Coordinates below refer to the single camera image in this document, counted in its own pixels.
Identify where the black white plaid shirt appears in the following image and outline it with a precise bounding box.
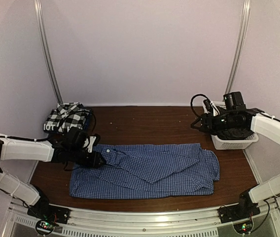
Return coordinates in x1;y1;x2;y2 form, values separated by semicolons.
44;102;86;129

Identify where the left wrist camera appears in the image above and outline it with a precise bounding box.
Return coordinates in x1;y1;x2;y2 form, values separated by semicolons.
87;134;101;153

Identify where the circuit board with leds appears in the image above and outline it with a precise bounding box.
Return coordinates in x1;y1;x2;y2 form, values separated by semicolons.
233;221;253;235
35;220;55;235

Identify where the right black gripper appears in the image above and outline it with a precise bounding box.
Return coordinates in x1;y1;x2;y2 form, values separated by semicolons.
191;112;236;135

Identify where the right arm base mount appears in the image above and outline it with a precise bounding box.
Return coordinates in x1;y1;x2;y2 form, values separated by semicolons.
217;204;260;224

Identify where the white plastic laundry basket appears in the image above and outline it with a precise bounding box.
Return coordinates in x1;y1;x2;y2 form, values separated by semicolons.
202;100;259;150

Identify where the black garment in basket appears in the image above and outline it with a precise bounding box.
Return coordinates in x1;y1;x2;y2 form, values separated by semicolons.
217;128;253;140

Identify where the left black camera cable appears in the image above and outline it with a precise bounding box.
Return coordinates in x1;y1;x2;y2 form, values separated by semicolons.
31;108;98;144

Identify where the aluminium frame post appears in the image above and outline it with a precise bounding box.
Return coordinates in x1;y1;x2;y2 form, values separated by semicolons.
225;0;251;94
34;0;63;103

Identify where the right aluminium frame post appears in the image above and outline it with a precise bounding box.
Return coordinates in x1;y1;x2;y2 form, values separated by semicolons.
225;0;251;94

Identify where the right black camera cable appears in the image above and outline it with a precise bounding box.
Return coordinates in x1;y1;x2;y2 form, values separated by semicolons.
190;93;214;117

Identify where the blue checked long sleeve shirt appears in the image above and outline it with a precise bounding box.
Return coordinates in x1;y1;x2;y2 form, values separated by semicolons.
69;143;220;199

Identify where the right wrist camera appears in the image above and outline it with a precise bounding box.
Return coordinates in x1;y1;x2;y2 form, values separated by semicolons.
203;99;220;116

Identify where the left circuit board with leds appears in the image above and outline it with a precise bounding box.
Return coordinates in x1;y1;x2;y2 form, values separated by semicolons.
35;220;55;235

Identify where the black camera cable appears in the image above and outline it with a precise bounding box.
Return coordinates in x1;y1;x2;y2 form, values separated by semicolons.
190;93;214;117
31;108;98;144

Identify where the right circuit board with leds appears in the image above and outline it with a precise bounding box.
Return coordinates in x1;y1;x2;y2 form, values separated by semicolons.
233;221;253;235

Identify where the left aluminium frame post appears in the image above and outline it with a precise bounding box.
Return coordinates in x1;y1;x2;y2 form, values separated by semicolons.
34;0;63;103

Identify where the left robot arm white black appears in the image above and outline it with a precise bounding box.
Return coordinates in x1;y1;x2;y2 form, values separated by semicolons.
0;127;106;219

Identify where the front aluminium rail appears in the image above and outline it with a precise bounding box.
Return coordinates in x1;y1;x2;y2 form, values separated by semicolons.
4;194;280;237

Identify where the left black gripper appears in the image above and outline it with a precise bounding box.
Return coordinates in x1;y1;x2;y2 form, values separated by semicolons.
69;146;106;168

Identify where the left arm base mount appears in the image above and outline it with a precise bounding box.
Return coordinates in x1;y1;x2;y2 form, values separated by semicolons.
27;204;70;224

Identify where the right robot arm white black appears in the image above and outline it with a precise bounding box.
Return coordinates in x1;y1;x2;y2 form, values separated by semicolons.
190;91;280;218

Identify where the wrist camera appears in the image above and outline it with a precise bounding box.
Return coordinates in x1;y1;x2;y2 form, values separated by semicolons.
203;99;220;116
87;134;101;153

